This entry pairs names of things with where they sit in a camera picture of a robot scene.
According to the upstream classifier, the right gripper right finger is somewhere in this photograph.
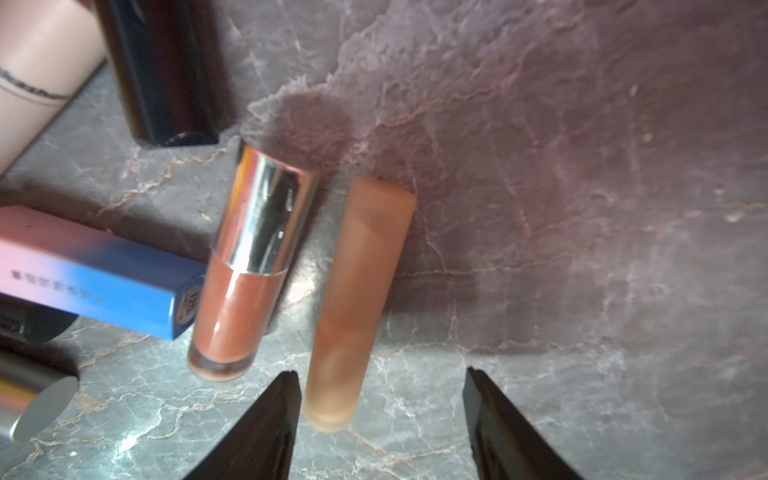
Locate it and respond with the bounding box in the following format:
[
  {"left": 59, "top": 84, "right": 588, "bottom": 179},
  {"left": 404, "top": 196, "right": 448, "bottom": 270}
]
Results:
[{"left": 462, "top": 367, "right": 582, "bottom": 480}]

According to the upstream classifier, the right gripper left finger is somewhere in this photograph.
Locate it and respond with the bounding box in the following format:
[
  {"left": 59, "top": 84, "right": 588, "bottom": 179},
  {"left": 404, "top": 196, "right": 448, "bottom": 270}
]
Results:
[{"left": 186, "top": 371, "right": 302, "bottom": 480}]

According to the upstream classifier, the silver cap lip gloss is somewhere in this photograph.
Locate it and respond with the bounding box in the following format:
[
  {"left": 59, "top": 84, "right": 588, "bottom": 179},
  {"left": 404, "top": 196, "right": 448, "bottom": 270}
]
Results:
[{"left": 188, "top": 144, "right": 318, "bottom": 382}]

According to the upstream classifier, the frosted peach lipstick tube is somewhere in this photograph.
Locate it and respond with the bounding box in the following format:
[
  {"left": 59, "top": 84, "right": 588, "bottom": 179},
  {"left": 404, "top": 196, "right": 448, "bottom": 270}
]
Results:
[{"left": 303, "top": 178, "right": 416, "bottom": 433}]

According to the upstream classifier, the pink blue gradient lipstick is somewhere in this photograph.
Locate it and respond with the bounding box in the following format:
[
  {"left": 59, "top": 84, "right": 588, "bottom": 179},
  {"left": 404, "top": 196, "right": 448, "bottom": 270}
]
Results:
[{"left": 1, "top": 206, "right": 206, "bottom": 340}]

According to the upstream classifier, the black round lipstick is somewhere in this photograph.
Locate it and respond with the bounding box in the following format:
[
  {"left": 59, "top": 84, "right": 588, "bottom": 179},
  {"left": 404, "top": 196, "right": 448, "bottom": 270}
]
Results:
[{"left": 93, "top": 0, "right": 219, "bottom": 148}]

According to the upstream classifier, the pale pink lip gloss tube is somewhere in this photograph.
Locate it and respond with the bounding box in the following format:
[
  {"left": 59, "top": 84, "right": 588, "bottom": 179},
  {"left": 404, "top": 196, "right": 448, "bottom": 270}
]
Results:
[{"left": 1, "top": 0, "right": 106, "bottom": 172}]

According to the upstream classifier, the silver black lipstick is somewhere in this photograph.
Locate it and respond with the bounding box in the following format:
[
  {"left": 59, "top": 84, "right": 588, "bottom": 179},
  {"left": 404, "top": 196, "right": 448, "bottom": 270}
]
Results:
[{"left": 1, "top": 351, "right": 79, "bottom": 443}]

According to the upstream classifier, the black gold-band lipstick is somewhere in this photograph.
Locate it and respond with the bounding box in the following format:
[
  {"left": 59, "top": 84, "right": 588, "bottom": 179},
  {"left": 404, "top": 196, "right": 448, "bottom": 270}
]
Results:
[{"left": 1, "top": 294, "right": 78, "bottom": 344}]

